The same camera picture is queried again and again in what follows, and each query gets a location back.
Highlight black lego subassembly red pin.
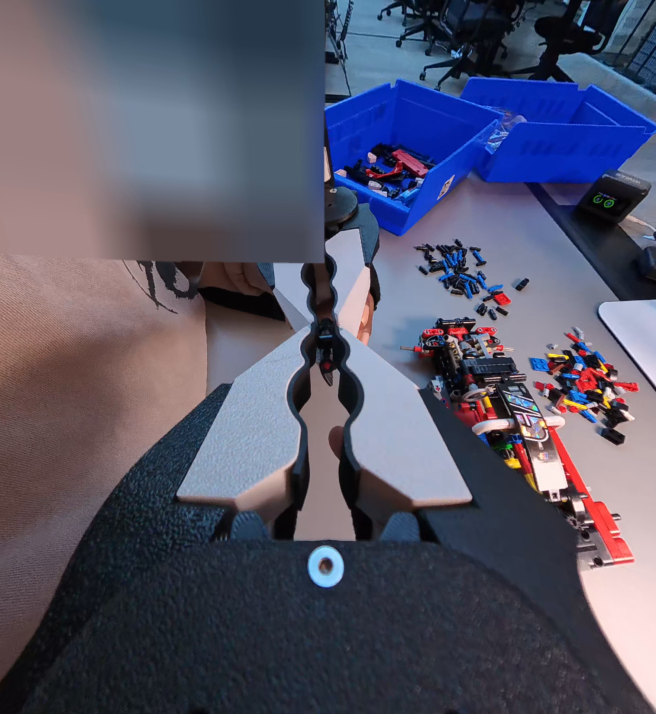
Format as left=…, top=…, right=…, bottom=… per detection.
left=316, top=318, right=341, bottom=387

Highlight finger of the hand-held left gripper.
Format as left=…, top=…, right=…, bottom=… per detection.
left=325, top=228, right=372, bottom=335
left=274, top=262, right=320, bottom=331

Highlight partly built lego car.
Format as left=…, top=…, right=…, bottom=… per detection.
left=399, top=317, right=636, bottom=571

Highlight pile of blue black pins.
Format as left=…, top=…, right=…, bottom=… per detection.
left=414, top=239, right=511, bottom=321

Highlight person's torso beige hoodie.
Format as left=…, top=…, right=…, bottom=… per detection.
left=0, top=254, right=209, bottom=692

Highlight person's left hand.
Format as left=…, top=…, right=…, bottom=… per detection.
left=202, top=262, right=375, bottom=344

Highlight white book stand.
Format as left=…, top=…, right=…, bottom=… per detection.
left=598, top=298, right=656, bottom=427

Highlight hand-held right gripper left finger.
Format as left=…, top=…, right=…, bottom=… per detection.
left=176, top=325, right=316, bottom=541

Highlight pile of mixed lego bricks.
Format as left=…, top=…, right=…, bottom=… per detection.
left=530, top=326, right=640, bottom=446

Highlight black device green lights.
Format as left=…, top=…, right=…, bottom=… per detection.
left=576, top=169, right=653, bottom=225

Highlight small clear plastic bag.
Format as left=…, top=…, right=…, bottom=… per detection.
left=487, top=112, right=529, bottom=154

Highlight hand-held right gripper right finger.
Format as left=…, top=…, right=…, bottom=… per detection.
left=332, top=329, right=474, bottom=541

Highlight black office chair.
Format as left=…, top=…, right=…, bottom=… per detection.
left=520, top=0, right=613, bottom=83
left=420, top=0, right=529, bottom=90

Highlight blue plastic bin white label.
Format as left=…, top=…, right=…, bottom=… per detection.
left=325, top=78, right=504, bottom=236

